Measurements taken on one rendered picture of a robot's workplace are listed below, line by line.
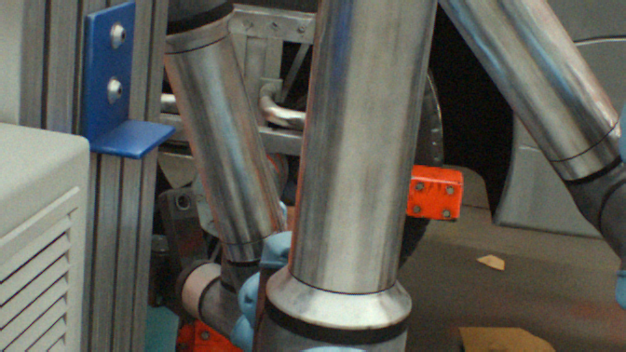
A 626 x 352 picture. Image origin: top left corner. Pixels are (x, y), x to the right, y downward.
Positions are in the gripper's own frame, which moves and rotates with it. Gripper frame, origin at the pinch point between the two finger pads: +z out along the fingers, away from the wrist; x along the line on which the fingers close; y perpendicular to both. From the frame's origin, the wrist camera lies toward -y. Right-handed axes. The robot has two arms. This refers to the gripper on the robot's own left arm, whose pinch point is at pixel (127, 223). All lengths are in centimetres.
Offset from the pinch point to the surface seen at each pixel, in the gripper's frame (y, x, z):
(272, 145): -13.1, 17.3, -10.3
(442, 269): 82, 191, 100
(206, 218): 1.2, 13.9, -0.4
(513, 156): -5, 74, -10
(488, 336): 80, 161, 53
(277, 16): -28.9, 28.4, 5.4
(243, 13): -28.7, 24.6, 9.2
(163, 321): 21.0, 11.5, 5.6
